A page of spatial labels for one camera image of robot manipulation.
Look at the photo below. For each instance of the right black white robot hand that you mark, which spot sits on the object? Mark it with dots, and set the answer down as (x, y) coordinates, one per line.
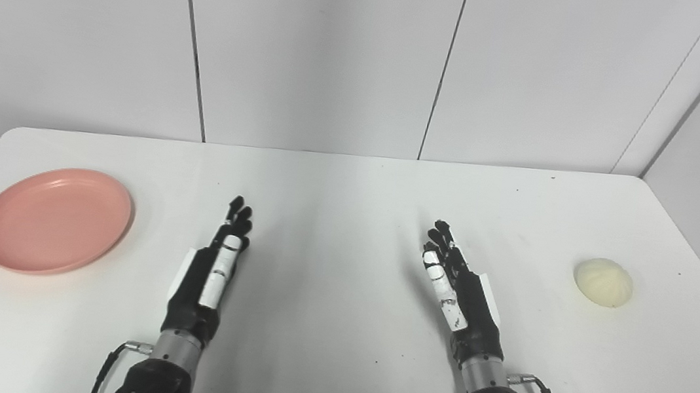
(475, 316)

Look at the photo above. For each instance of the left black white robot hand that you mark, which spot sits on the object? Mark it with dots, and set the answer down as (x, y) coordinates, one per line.
(193, 297)

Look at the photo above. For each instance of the cream steamed bun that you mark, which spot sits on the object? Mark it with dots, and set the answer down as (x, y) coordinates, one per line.
(604, 283)

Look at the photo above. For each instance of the pink round plate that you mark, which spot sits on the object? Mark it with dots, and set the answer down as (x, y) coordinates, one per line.
(54, 221)

